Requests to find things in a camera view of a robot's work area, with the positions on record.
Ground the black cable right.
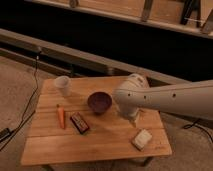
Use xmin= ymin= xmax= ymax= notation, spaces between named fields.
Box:
xmin=181 ymin=118 xmax=213 ymax=143

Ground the black power adapter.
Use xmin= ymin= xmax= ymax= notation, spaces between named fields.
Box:
xmin=0 ymin=128 xmax=12 ymax=142

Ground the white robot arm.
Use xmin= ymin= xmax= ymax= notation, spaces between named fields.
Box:
xmin=112 ymin=73 xmax=213 ymax=127

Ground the white paper cup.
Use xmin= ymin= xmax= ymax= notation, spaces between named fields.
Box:
xmin=54 ymin=76 xmax=70 ymax=97

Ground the wooden table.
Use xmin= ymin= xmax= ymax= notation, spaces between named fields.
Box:
xmin=21 ymin=76 xmax=172 ymax=166

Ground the white sponge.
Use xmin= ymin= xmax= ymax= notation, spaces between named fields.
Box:
xmin=132 ymin=129 xmax=152 ymax=150

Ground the black cable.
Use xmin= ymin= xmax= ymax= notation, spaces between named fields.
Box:
xmin=0 ymin=46 xmax=43 ymax=152
xmin=181 ymin=118 xmax=213 ymax=143

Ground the orange carrot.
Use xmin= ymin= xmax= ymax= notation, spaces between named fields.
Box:
xmin=57 ymin=104 xmax=66 ymax=129

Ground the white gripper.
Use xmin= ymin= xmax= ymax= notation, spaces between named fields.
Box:
xmin=122 ymin=108 xmax=140 ymax=127

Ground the dark ceramic bowl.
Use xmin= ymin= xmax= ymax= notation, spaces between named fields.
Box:
xmin=87 ymin=92 xmax=112 ymax=115

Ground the red black snack packet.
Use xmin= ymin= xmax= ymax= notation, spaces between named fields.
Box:
xmin=70 ymin=113 xmax=89 ymax=134

